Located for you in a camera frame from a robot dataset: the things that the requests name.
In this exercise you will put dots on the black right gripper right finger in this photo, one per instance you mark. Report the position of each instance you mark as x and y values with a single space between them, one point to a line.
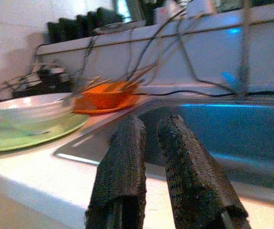
189 171

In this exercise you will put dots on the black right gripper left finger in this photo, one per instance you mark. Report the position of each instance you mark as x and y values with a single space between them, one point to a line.
122 167

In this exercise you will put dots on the white bowl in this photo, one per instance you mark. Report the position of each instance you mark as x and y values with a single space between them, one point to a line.
27 102

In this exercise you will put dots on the stainless steel sink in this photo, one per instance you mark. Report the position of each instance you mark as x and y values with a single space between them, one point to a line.
235 133

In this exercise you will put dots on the orange plate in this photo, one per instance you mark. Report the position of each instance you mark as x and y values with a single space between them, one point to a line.
96 111

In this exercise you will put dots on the orange bowl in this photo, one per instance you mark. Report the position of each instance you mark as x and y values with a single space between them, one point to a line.
106 97

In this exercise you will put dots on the pale wooden utensil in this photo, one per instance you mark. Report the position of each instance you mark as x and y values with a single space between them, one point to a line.
137 74

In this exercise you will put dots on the light green plate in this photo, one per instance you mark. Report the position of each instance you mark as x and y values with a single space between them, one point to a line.
20 136

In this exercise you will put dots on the black power strip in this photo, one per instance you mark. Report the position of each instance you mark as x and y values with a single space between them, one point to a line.
46 81

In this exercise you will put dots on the metal faucet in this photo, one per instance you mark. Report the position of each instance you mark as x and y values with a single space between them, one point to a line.
244 47

